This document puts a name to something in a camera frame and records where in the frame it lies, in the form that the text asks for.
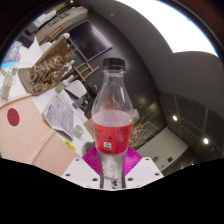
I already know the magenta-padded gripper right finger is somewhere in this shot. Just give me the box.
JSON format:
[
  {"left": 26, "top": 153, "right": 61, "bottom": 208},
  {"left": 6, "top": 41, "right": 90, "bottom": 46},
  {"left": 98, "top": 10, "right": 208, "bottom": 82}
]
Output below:
[{"left": 123, "top": 145, "right": 165, "bottom": 190}]

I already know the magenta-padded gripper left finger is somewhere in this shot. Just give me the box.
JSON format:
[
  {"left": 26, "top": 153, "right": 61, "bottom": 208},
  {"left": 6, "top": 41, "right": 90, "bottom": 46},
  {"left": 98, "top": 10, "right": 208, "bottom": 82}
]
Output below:
[{"left": 61, "top": 145, "right": 102, "bottom": 190}]

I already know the clear bottle with red label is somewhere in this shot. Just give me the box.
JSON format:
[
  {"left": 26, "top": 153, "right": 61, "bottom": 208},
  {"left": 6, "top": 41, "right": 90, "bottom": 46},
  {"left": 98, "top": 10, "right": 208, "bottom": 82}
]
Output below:
[{"left": 90, "top": 57, "right": 134, "bottom": 190}]

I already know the small yellow tag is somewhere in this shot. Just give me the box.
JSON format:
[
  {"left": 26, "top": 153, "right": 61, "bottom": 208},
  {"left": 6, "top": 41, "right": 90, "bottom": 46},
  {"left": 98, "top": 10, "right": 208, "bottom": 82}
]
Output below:
[{"left": 64, "top": 139, "right": 77, "bottom": 152}]

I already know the small glass jar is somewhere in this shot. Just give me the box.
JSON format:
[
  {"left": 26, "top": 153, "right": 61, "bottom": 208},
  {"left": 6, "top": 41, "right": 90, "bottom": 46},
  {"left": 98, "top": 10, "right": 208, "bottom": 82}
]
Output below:
[{"left": 73, "top": 124, "right": 85, "bottom": 138}]

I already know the brown cardboard box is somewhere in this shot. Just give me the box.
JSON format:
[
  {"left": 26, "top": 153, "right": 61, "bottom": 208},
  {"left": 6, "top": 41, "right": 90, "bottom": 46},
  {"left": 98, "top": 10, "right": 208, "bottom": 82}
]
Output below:
[{"left": 83, "top": 117, "right": 96, "bottom": 139}]

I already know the crumpled newspaper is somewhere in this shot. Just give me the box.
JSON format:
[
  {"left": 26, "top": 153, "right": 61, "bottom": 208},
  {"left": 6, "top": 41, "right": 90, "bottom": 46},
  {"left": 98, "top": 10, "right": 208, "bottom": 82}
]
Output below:
[{"left": 41, "top": 93, "right": 76, "bottom": 140}]

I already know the light plywood board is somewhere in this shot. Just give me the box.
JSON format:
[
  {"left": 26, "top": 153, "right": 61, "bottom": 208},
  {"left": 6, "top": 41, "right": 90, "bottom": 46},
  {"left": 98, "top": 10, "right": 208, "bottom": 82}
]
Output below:
[{"left": 0, "top": 93, "right": 81, "bottom": 177}]

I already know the grey glass bottle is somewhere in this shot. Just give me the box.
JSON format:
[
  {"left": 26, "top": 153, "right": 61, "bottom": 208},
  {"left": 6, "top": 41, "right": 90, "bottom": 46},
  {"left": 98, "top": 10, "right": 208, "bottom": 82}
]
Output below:
[{"left": 71, "top": 96, "right": 89, "bottom": 110}]

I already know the white plastic chair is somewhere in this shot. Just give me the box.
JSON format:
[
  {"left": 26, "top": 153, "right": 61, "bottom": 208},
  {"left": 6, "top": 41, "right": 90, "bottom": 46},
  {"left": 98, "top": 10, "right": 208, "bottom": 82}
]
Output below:
[{"left": 64, "top": 79, "right": 88, "bottom": 99}]

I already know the small spray bottle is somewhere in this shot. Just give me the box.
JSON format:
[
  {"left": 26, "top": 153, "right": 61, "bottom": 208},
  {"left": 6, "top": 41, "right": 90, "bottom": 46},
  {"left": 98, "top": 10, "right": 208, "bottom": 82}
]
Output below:
[{"left": 54, "top": 74, "right": 76, "bottom": 94}]

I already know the flat round red coaster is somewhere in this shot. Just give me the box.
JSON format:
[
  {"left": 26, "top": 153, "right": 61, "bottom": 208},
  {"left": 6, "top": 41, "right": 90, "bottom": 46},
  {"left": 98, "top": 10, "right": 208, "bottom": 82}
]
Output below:
[{"left": 6, "top": 107, "right": 20, "bottom": 127}]

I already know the wooden easel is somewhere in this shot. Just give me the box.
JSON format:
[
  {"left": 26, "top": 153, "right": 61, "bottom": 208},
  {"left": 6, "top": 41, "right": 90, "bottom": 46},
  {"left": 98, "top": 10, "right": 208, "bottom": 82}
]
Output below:
[{"left": 61, "top": 61, "right": 100, "bottom": 84}]

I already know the white plaster bust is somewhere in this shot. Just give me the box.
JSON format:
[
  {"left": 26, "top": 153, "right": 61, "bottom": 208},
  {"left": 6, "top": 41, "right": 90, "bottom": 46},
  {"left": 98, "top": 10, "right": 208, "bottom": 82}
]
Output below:
[{"left": 62, "top": 59, "right": 76, "bottom": 73}]

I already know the white mug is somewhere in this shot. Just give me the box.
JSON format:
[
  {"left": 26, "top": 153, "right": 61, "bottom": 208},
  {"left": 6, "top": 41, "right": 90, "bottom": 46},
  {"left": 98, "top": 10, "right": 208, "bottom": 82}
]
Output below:
[{"left": 0, "top": 73, "right": 14, "bottom": 100}]

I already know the colourful book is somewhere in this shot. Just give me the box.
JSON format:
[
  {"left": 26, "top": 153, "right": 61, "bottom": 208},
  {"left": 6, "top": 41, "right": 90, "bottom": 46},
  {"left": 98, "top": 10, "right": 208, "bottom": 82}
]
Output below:
[{"left": 1, "top": 40, "right": 23, "bottom": 69}]

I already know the white cabinet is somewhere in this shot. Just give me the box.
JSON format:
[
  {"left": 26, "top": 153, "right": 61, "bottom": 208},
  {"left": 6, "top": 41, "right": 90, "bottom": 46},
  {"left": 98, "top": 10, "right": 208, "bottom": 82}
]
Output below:
[{"left": 35, "top": 6, "right": 88, "bottom": 44}]

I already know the long white ceiling light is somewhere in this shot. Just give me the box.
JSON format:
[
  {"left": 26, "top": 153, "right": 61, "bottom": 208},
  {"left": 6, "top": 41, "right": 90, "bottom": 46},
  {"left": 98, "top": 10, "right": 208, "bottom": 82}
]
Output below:
[{"left": 116, "top": 0, "right": 219, "bottom": 58}]

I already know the black wall screen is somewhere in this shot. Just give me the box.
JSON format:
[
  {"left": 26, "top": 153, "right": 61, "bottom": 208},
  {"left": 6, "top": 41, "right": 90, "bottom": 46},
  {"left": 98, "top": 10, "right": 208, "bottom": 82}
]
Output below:
[{"left": 66, "top": 20, "right": 113, "bottom": 63}]

